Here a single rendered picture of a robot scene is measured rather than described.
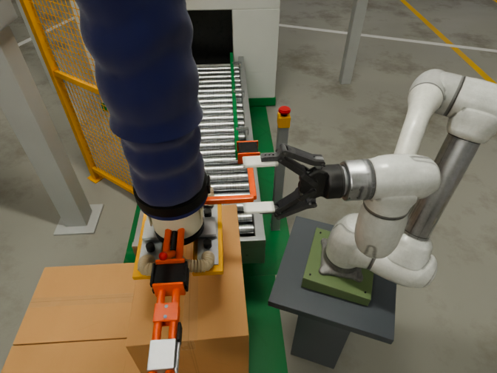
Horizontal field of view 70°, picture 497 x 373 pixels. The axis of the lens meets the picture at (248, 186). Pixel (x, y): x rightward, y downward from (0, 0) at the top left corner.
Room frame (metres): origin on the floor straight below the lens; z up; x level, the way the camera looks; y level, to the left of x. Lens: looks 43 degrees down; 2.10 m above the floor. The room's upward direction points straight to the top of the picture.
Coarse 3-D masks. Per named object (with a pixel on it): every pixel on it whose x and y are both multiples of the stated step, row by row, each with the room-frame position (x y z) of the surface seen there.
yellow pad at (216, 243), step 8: (208, 208) 0.89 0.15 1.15; (216, 208) 0.91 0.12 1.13; (208, 216) 0.86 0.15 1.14; (216, 216) 0.87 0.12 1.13; (216, 224) 0.83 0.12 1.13; (216, 232) 0.79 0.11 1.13; (200, 240) 0.76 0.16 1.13; (208, 240) 0.74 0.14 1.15; (216, 240) 0.76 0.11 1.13; (200, 248) 0.72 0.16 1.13; (208, 248) 0.72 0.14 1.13; (216, 248) 0.72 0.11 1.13; (200, 256) 0.69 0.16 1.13; (216, 256) 0.69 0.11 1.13; (216, 264) 0.66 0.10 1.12; (192, 272) 0.63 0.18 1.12; (208, 272) 0.64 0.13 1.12; (216, 272) 0.64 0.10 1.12
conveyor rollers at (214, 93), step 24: (216, 72) 3.26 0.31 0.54; (216, 96) 2.80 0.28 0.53; (240, 96) 2.81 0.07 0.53; (216, 120) 2.44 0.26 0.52; (240, 120) 2.45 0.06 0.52; (216, 144) 2.09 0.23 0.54; (216, 168) 1.82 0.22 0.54; (240, 168) 1.83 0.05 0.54; (240, 192) 1.58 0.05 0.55; (240, 216) 1.38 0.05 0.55
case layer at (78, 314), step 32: (64, 288) 0.92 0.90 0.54; (96, 288) 0.92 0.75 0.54; (128, 288) 0.92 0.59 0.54; (32, 320) 0.75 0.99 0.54; (64, 320) 0.75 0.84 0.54; (96, 320) 0.75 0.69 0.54; (128, 320) 0.75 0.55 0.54; (32, 352) 0.61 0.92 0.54; (64, 352) 0.61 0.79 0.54; (96, 352) 0.61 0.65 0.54; (128, 352) 0.61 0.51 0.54
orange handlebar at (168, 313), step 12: (252, 168) 1.00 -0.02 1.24; (252, 180) 0.94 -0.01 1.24; (252, 192) 0.87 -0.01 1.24; (204, 204) 0.84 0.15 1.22; (180, 228) 0.72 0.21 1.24; (168, 240) 0.67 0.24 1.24; (180, 240) 0.67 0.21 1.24; (180, 252) 0.62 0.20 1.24; (156, 312) 0.43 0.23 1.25; (168, 312) 0.43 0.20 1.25; (156, 324) 0.41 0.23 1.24; (168, 324) 0.42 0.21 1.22; (156, 336) 0.38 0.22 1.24; (156, 372) 0.30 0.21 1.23; (168, 372) 0.29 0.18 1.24
